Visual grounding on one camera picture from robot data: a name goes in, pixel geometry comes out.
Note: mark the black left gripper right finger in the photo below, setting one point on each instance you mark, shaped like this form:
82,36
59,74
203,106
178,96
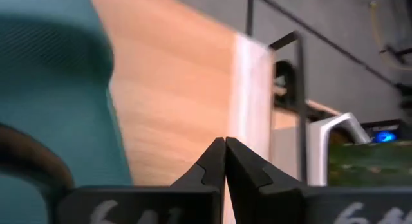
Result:
273,204

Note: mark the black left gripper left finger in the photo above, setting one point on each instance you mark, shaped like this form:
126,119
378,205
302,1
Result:
193,201

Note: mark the teal rubber slide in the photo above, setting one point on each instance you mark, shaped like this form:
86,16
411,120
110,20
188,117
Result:
64,121

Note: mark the white plant pot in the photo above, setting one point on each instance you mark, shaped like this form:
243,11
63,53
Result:
317,153

